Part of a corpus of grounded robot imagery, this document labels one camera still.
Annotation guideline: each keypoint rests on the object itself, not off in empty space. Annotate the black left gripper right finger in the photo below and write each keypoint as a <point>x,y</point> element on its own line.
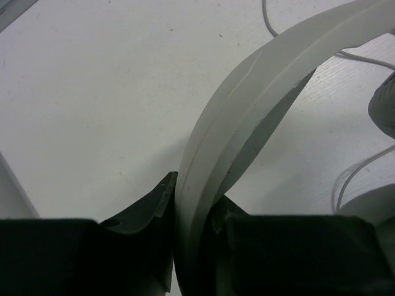
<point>242,254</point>

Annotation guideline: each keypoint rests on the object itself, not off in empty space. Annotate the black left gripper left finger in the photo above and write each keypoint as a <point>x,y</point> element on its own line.
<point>129,253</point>

